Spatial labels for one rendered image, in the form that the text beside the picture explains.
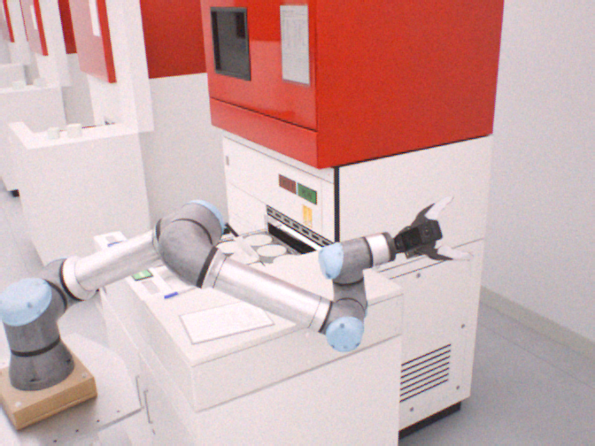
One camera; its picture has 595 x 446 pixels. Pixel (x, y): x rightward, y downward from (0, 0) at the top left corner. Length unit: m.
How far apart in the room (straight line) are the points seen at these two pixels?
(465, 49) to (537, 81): 1.09
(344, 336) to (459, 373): 1.41
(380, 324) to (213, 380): 0.49
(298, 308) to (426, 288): 1.06
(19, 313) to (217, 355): 0.45
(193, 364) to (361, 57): 0.99
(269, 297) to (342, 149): 0.70
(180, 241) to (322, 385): 0.59
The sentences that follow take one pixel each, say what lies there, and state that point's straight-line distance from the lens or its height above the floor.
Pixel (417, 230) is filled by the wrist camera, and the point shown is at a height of 1.22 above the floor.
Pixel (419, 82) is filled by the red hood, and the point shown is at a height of 1.44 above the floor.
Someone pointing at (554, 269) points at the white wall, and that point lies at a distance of 3.27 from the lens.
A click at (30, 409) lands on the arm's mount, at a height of 0.86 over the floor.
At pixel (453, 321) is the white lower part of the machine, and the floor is 0.50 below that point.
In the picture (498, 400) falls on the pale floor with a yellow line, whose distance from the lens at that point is 2.91.
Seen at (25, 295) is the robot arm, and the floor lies 1.10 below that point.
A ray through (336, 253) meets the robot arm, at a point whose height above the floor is 1.18.
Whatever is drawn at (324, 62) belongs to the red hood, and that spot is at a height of 1.53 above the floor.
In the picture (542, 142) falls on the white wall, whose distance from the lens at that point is 3.16.
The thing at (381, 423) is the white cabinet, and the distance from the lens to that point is 1.86.
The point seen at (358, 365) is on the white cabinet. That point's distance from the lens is 1.68.
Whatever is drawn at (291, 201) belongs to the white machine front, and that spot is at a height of 1.04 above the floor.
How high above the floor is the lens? 1.73
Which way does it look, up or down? 22 degrees down
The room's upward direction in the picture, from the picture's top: 2 degrees counter-clockwise
